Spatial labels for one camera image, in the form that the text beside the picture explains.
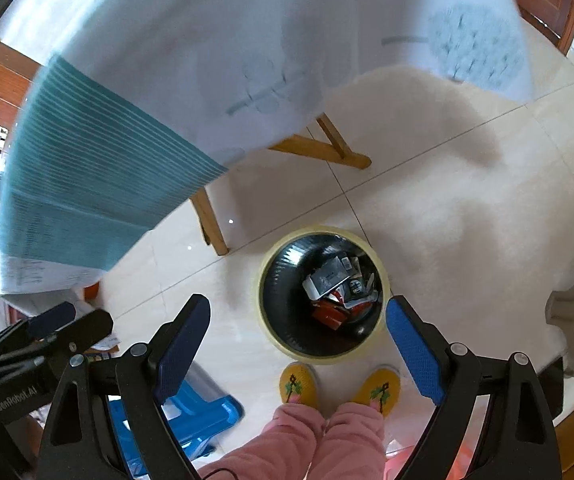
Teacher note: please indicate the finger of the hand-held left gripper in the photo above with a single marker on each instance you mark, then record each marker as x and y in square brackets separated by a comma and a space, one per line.
[52, 317]
[87, 325]

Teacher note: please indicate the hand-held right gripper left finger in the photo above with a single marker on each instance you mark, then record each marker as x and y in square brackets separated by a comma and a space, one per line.
[182, 355]

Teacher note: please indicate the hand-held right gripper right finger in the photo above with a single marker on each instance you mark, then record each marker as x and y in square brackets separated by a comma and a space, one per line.
[412, 350]

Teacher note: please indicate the white red plastic packet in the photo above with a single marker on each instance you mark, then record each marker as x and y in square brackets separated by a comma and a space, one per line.
[327, 280]

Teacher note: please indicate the dark round trash bin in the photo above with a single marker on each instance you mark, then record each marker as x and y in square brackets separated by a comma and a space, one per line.
[287, 280]

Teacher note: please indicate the yellow slipper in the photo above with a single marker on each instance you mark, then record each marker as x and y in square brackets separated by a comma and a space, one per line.
[297, 382]
[379, 392]

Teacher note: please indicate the blue plastic stool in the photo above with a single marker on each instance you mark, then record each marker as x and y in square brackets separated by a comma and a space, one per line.
[202, 410]

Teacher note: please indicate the person's right leg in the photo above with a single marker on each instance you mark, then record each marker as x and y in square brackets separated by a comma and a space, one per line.
[352, 440]

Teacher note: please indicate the person's leg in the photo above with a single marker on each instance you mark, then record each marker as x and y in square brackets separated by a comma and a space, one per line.
[277, 445]
[352, 440]

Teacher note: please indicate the person's left leg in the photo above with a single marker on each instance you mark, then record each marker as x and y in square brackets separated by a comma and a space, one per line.
[277, 445]

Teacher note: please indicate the tree print tablecloth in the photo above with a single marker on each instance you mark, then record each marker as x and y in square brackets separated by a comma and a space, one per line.
[217, 60]

